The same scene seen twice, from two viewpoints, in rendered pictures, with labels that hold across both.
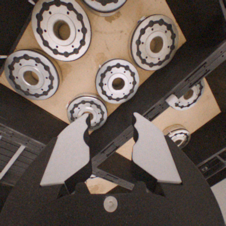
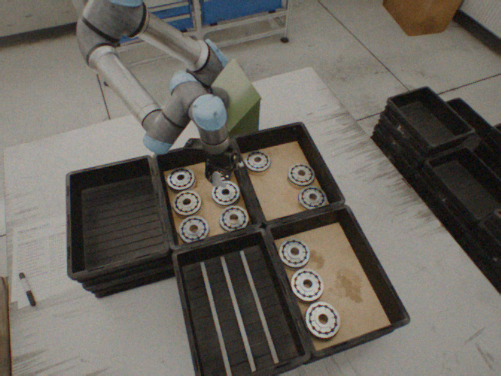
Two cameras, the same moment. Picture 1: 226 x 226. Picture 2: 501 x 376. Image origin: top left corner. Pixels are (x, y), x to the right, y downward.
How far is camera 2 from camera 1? 1.03 m
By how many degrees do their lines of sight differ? 49
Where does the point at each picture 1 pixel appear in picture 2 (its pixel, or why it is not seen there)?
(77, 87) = (215, 218)
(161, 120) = (276, 181)
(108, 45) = (206, 192)
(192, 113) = (284, 160)
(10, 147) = (225, 304)
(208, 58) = not seen: hidden behind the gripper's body
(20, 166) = (251, 321)
